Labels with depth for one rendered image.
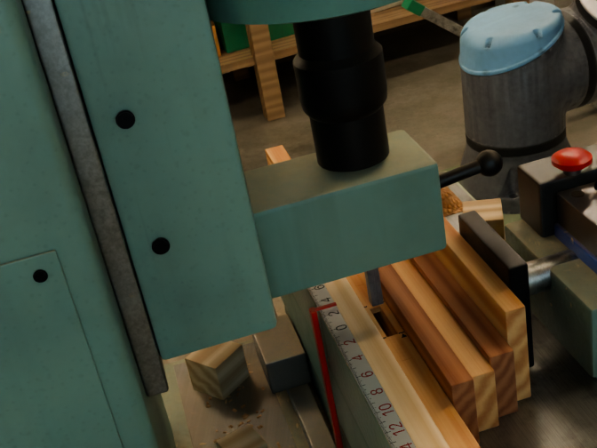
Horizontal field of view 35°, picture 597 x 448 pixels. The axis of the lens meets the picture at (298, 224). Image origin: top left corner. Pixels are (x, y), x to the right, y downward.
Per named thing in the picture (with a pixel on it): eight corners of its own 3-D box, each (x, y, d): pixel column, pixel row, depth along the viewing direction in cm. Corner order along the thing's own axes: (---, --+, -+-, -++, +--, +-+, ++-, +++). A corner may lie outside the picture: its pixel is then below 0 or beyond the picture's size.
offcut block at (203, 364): (219, 365, 94) (210, 334, 92) (250, 375, 91) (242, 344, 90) (193, 389, 91) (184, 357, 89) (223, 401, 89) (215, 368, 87)
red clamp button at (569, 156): (600, 167, 71) (600, 155, 70) (563, 178, 71) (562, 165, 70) (579, 153, 74) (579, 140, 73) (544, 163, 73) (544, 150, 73)
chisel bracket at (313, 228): (451, 267, 68) (440, 162, 64) (265, 322, 66) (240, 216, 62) (414, 223, 74) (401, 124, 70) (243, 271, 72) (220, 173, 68)
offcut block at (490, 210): (466, 259, 84) (463, 222, 83) (465, 236, 88) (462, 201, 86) (506, 256, 84) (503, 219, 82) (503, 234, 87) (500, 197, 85)
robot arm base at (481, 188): (433, 185, 153) (427, 129, 149) (523, 146, 160) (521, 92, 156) (511, 227, 138) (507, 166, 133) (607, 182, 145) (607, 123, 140)
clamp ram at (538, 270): (608, 343, 70) (607, 240, 66) (516, 372, 69) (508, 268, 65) (550, 284, 78) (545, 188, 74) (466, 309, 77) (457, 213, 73)
